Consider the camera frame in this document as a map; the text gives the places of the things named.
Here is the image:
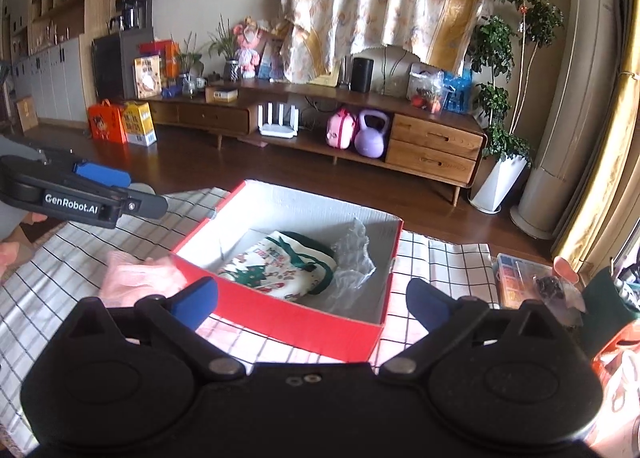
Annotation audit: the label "small leafy potted plant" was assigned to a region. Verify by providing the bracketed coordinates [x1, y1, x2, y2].
[175, 32, 202, 80]

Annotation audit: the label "clear plastic wrap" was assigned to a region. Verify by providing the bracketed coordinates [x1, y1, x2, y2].
[330, 218, 377, 310]

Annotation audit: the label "yellow curtain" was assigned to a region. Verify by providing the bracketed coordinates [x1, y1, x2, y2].
[552, 0, 640, 275]

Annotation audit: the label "wooden TV cabinet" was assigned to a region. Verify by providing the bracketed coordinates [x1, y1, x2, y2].
[145, 79, 488, 206]

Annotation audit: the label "pink backpack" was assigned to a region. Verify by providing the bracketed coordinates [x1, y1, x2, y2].
[326, 108, 359, 150]

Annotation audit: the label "printed white green tote bag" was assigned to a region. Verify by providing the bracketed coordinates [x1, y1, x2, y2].
[216, 230, 337, 303]

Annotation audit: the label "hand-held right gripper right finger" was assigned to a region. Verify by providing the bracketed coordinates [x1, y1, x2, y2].
[377, 278, 576, 381]

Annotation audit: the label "dark green bag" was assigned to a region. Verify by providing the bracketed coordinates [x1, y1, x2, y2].
[580, 268, 640, 360]

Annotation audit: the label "orange red box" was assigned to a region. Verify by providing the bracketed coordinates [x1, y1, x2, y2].
[139, 39, 180, 81]

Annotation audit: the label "clear bag of fruit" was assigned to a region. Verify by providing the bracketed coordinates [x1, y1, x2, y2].
[406, 63, 446, 115]

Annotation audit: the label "purple kettlebell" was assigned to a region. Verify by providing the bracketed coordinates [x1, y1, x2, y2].
[354, 109, 391, 159]

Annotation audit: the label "orange plastic bag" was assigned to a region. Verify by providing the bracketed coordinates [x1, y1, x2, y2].
[591, 325, 640, 439]

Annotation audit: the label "picture books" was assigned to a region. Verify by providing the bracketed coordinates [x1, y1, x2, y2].
[256, 37, 287, 84]

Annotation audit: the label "black mini fridge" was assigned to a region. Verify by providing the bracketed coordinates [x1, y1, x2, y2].
[92, 28, 156, 100]

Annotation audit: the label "grass plant patterned pot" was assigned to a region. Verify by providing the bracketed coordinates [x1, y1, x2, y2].
[207, 15, 242, 82]

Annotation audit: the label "blue plastic bag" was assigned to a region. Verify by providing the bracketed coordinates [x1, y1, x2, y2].
[442, 69, 474, 114]

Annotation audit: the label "pink doll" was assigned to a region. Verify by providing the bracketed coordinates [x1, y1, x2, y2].
[232, 17, 267, 79]

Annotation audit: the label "yellow carton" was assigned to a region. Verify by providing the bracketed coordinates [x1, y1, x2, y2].
[122, 101, 158, 146]

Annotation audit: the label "brown cardboard box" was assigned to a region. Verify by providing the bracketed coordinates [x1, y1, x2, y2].
[15, 95, 40, 133]

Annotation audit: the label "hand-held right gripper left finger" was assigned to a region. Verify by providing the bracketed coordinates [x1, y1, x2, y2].
[67, 277, 248, 381]

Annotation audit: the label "white standing air conditioner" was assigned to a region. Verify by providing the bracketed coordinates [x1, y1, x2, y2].
[510, 0, 618, 240]

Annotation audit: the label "potted tree white planter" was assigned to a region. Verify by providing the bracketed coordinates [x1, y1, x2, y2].
[467, 0, 566, 215]

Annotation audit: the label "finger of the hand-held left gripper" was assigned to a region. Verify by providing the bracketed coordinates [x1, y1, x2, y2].
[10, 140, 133, 189]
[119, 182, 170, 220]

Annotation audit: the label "pink cloth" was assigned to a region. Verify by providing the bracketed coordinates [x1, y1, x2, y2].
[97, 250, 190, 311]

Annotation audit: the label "small flat box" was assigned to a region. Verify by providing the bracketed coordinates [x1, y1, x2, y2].
[205, 85, 239, 104]

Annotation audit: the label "red cardboard box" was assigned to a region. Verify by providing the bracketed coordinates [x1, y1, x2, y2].
[170, 179, 405, 365]

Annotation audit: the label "orange gift box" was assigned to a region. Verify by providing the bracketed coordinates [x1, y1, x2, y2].
[87, 99, 129, 145]

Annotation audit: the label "black speaker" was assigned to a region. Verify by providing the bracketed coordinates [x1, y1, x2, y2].
[350, 57, 375, 93]

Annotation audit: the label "checked white tablecloth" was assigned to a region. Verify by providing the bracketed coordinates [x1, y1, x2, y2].
[0, 188, 506, 455]

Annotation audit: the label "grey wall cabinets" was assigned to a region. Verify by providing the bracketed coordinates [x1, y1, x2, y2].
[0, 33, 96, 128]

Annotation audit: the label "clear plastic organizer box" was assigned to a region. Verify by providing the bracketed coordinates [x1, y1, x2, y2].
[492, 253, 586, 311]

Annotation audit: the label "black coffee maker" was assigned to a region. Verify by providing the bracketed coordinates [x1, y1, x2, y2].
[107, 0, 153, 34]

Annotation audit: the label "person's left hand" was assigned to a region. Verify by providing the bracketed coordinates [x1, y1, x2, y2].
[0, 210, 49, 276]

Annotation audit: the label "printed gift bag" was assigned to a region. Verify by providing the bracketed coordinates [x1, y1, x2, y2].
[132, 56, 162, 100]

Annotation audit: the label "white router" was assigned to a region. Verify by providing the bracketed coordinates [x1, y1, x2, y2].
[257, 102, 299, 139]

